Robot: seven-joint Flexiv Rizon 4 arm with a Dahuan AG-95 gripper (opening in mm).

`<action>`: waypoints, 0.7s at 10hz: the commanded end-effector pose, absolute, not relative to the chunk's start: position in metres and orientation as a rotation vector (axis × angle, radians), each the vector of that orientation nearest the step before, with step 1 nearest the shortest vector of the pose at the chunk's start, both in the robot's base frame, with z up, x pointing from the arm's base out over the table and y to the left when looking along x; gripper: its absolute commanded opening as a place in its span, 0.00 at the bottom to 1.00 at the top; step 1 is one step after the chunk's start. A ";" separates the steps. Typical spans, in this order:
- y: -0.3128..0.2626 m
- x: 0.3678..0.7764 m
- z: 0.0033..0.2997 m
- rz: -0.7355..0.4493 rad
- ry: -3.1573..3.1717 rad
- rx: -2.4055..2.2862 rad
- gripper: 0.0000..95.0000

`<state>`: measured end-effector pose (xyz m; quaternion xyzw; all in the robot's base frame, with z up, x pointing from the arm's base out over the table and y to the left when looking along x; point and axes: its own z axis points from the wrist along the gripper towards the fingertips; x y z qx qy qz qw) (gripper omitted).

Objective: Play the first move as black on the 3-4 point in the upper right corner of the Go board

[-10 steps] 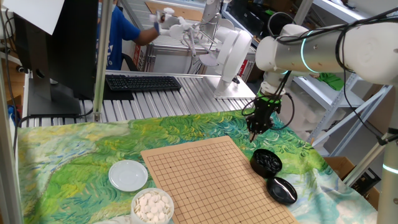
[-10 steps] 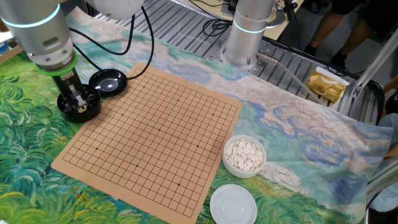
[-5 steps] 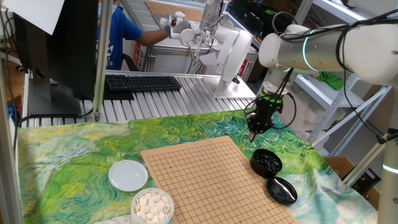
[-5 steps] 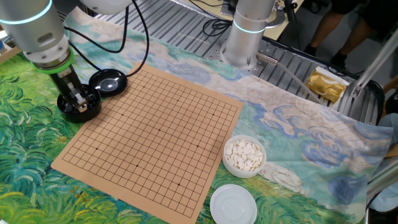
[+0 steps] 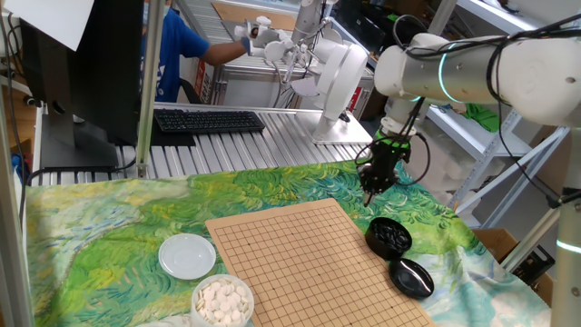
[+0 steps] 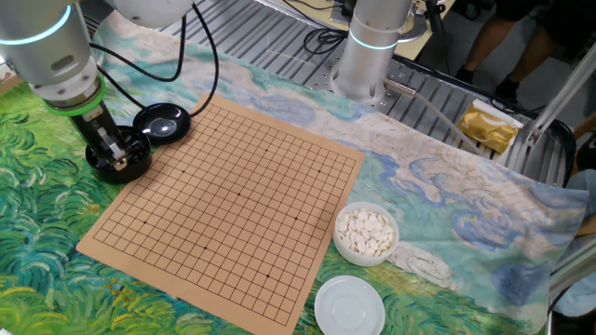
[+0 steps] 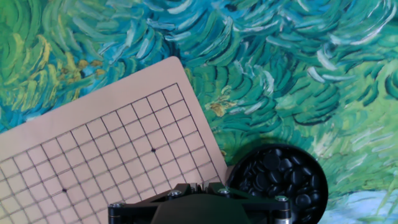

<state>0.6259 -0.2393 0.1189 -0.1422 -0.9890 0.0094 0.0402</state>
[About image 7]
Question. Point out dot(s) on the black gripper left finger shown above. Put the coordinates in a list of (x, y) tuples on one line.
[(186, 190)]

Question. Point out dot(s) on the black stone bowl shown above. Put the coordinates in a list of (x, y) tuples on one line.
[(323, 174)]

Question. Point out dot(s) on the black go stones pile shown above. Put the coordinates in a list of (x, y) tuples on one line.
[(272, 161)]

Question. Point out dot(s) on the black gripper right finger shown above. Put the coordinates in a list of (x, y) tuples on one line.
[(217, 189)]

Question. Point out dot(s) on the tan go board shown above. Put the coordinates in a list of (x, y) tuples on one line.
[(93, 140)]

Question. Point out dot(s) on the painted landscape tablecloth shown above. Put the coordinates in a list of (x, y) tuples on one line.
[(280, 62)]

